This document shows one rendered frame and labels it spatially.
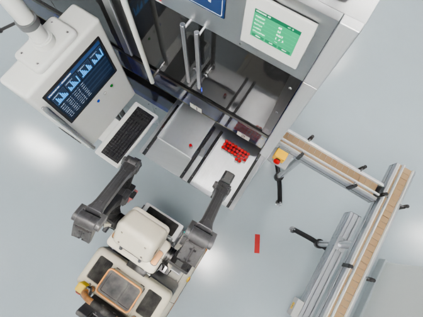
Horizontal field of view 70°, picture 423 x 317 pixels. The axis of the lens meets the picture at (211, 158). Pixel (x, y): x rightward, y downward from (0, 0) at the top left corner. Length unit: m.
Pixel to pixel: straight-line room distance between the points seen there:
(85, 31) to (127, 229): 0.92
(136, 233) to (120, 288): 0.59
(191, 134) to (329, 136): 1.58
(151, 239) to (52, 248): 1.76
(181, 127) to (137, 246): 0.88
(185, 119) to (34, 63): 0.92
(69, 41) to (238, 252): 2.04
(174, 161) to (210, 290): 1.28
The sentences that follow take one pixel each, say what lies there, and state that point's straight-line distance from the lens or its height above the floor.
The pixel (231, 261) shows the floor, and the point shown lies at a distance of 2.76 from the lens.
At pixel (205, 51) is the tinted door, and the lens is 1.33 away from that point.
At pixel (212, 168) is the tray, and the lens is 1.91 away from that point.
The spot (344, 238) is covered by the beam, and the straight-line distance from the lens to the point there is 2.40.
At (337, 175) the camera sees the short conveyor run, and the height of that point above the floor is 0.93.
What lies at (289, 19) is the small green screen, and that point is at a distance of 0.94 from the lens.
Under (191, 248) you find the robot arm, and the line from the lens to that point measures 1.13.
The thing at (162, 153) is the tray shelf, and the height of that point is 0.88.
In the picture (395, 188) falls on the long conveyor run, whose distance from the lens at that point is 2.17.
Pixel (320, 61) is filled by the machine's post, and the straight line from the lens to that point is 1.02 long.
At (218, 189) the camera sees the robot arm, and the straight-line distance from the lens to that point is 1.36.
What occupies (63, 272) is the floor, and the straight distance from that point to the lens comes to 3.01.
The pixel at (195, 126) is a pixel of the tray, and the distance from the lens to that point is 1.99.
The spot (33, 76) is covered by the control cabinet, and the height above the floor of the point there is 1.55.
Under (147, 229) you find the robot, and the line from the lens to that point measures 1.41.
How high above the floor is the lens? 2.74
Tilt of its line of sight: 75 degrees down
